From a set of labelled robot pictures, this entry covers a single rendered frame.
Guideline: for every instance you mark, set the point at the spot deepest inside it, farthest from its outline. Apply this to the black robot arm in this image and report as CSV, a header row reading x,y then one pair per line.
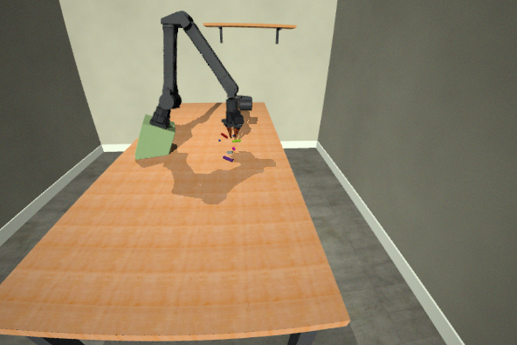
x,y
172,100

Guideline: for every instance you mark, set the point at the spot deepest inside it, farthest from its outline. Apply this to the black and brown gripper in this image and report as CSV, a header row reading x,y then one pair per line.
x,y
230,126

